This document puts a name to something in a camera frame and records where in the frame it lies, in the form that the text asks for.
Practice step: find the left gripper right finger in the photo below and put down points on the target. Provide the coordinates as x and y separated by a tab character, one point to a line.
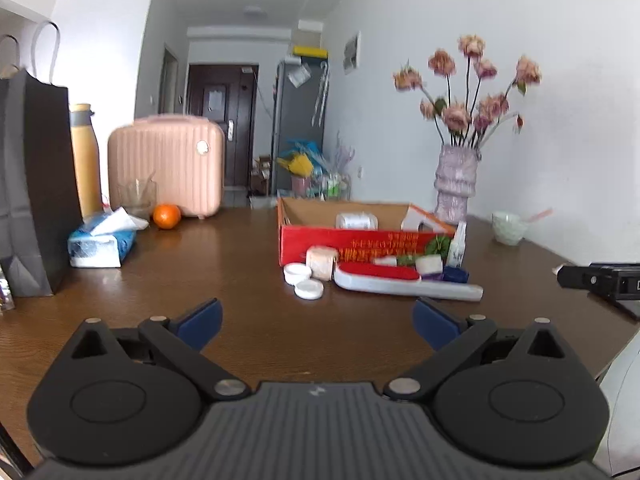
509	396

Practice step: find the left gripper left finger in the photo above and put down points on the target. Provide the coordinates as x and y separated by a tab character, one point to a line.
119	396

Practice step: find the red white lint brush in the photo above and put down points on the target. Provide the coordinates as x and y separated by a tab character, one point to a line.
391	280

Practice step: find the white round lid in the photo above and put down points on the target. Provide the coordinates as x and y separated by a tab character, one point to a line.
309	290
296	272

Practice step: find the pink spoon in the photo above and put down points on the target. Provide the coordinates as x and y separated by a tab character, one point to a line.
539	216

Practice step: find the pale green bowl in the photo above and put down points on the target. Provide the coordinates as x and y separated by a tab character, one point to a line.
509	229

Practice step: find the blue flower-shaped object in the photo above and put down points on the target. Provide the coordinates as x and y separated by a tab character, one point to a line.
451	274

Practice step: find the white spray bottle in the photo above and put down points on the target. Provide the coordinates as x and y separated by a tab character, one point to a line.
457	247

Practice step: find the blue tissue pack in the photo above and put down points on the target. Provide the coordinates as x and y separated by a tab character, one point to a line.
104	241

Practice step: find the orange fruit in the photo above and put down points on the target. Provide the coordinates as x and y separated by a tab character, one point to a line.
166	216

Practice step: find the green tube white cap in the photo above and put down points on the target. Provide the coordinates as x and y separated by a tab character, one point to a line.
401	260

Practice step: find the pink textured vase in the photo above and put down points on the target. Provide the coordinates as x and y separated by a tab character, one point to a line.
455	182

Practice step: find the dark grey paper bag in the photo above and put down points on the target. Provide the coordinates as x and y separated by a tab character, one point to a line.
39	200

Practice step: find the clear drinking glass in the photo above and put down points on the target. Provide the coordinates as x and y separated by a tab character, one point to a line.
138	197

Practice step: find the dried pink roses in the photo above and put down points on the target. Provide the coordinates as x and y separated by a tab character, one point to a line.
471	121

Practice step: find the red cardboard box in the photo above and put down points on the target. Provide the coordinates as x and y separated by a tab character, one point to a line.
403	229

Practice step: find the white jar in box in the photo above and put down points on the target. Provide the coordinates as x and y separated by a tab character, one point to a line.
356	221

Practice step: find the pink ribbed suitcase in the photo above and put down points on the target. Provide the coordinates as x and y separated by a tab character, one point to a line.
182	154

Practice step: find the orange thermos bottle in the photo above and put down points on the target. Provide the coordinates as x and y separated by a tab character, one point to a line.
86	160

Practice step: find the cluttered small cart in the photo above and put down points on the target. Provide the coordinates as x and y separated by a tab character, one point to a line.
314	175

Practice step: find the dark brown door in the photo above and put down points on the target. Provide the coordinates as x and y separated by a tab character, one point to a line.
225	94

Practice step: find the grey refrigerator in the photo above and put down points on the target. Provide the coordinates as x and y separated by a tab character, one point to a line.
299	107

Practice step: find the yellow box on fridge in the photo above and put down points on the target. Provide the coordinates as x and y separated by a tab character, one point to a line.
310	52

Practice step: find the wall panel frame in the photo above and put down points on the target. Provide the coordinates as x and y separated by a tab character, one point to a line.
351	53

